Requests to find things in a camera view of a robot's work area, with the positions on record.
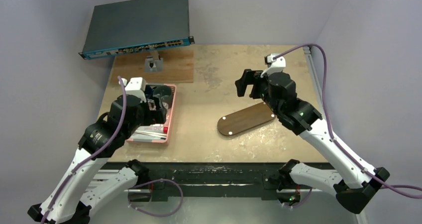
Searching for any pink plastic basket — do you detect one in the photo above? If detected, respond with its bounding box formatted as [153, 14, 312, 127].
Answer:
[127, 83, 176, 144]

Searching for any oval wooden tray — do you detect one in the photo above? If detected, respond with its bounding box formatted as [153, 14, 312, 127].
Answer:
[217, 102, 276, 136]

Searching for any clear glass toothbrush holder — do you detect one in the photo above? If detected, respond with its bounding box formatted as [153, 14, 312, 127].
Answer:
[147, 99, 156, 111]

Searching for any dark blue mug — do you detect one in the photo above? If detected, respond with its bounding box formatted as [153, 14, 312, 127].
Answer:
[144, 85, 159, 99]

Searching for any dark grey mug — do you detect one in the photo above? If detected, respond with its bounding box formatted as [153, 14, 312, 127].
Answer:
[153, 85, 173, 108]

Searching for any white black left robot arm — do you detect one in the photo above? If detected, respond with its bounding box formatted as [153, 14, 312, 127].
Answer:
[27, 81, 167, 224]

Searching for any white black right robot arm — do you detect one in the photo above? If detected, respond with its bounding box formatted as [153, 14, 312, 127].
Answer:
[235, 69, 390, 214]

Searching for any brown wooden board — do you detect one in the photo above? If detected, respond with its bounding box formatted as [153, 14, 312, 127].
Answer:
[109, 48, 194, 85]

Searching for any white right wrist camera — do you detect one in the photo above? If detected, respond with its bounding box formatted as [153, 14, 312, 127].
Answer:
[260, 53, 286, 78]

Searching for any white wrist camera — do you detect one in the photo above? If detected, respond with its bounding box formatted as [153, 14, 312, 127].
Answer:
[260, 53, 286, 78]
[125, 77, 147, 103]

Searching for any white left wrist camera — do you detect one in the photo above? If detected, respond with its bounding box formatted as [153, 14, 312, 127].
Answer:
[125, 77, 147, 103]

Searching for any grey metal bracket stand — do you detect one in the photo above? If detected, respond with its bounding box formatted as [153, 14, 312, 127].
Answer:
[144, 50, 164, 72]

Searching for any aluminium frame rail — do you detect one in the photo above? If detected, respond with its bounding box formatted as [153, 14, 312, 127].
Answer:
[303, 44, 326, 119]

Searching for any black table front rail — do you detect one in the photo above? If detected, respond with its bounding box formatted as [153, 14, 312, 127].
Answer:
[129, 162, 298, 202]

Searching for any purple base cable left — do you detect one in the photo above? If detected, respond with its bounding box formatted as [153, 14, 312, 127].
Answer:
[127, 178, 184, 217]

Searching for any grey blue network switch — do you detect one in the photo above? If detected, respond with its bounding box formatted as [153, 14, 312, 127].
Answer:
[79, 0, 195, 60]

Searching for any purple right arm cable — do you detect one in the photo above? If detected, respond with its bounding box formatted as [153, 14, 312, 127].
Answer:
[273, 43, 422, 200]

